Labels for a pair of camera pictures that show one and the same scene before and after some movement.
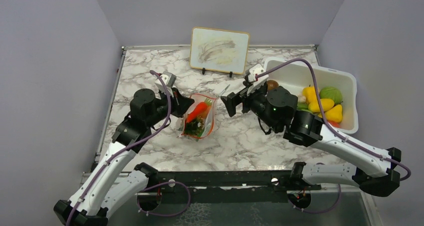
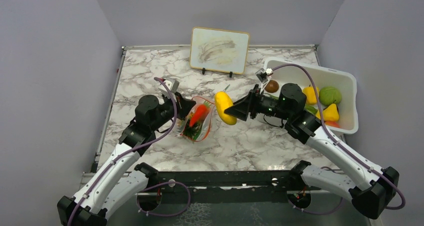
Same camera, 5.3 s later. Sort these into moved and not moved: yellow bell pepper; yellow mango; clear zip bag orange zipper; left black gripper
Moved: yellow mango
Not moved: yellow bell pepper; left black gripper; clear zip bag orange zipper
